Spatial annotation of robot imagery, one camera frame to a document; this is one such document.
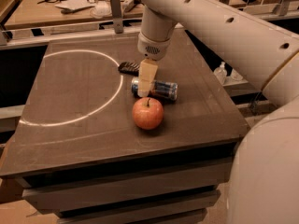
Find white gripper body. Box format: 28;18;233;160
137;33;170;61

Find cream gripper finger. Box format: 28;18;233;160
137;59;158;97

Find blue silver redbull can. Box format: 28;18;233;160
131;77;178;102

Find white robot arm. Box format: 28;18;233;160
138;0;299;224

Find black snack bar wrapper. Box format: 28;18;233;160
118;62;140;77

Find red apple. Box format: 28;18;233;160
132;97;164;130

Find grey power strip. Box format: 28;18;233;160
122;0;139;12

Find clear sanitizer bottle left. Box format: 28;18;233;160
213;62;227;85

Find clear sanitizer bottle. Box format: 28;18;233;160
213;62;227;85
231;69;243;81

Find white papers on desk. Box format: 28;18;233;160
55;0;95;10

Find clear sanitizer bottle right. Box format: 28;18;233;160
231;69;243;81

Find wooden drawer cabinet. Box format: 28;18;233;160
13;142;244;224

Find metal rail frame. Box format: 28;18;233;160
1;0;299;51

